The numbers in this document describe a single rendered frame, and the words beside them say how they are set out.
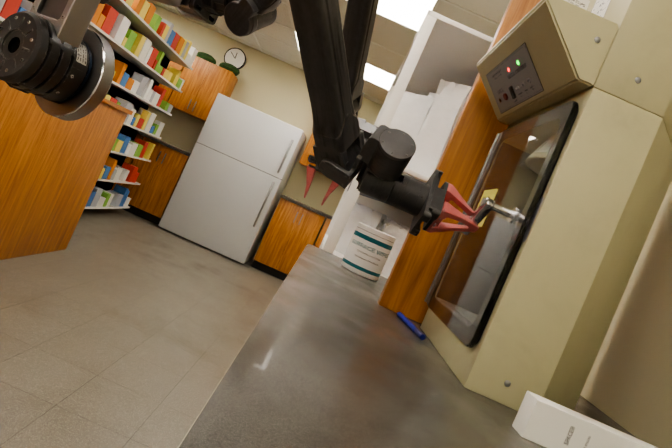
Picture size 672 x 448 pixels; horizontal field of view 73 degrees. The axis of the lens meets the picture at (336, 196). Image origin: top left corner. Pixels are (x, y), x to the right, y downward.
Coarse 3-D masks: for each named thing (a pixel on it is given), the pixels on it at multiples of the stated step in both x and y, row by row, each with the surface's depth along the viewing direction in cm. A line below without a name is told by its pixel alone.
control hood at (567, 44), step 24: (552, 0) 66; (528, 24) 73; (552, 24) 67; (576, 24) 66; (600, 24) 66; (504, 48) 83; (528, 48) 75; (552, 48) 69; (576, 48) 66; (600, 48) 66; (480, 72) 97; (552, 72) 71; (576, 72) 66; (552, 96) 75; (504, 120) 95
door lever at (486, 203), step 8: (488, 200) 70; (480, 208) 71; (488, 208) 70; (496, 208) 70; (504, 208) 70; (472, 216) 73; (480, 216) 72; (512, 216) 70; (464, 224) 75; (464, 232) 76
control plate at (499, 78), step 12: (504, 60) 84; (516, 60) 80; (528, 60) 76; (492, 72) 91; (504, 72) 86; (516, 72) 82; (528, 72) 78; (492, 84) 93; (504, 84) 88; (516, 84) 83; (528, 84) 79; (540, 84) 76; (516, 96) 85; (528, 96) 81; (504, 108) 92
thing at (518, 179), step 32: (512, 128) 90; (544, 128) 74; (512, 160) 82; (544, 160) 68; (480, 192) 92; (512, 192) 75; (512, 224) 69; (480, 256) 77; (512, 256) 66; (448, 288) 86; (480, 288) 71; (448, 320) 78; (480, 320) 66
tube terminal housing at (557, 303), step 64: (640, 0) 66; (640, 64) 66; (576, 128) 66; (640, 128) 66; (576, 192) 65; (640, 192) 69; (576, 256) 65; (512, 320) 65; (576, 320) 65; (512, 384) 65; (576, 384) 75
